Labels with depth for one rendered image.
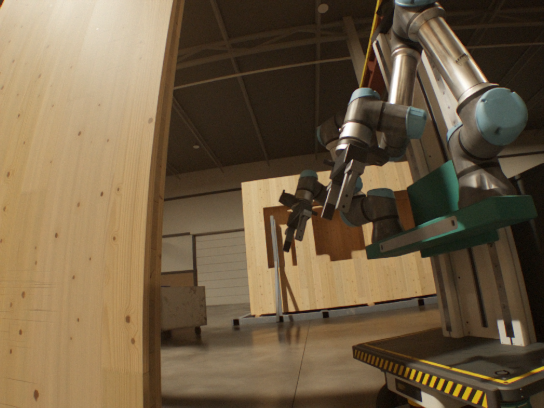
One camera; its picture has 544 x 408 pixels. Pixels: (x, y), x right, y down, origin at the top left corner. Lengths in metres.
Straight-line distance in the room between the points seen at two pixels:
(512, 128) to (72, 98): 1.34
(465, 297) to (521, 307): 0.24
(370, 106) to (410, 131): 0.11
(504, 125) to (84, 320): 1.14
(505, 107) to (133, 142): 0.97
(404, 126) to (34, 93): 1.35
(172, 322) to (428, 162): 3.93
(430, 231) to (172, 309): 3.95
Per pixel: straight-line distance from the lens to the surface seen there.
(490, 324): 1.18
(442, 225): 0.91
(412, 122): 0.74
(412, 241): 1.02
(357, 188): 1.11
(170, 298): 4.46
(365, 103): 0.75
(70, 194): 1.03
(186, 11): 12.89
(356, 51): 12.32
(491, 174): 0.87
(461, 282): 1.23
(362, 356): 1.19
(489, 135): 0.77
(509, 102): 0.80
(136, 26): 1.31
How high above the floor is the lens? 0.57
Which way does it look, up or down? 16 degrees up
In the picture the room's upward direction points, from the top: 5 degrees counter-clockwise
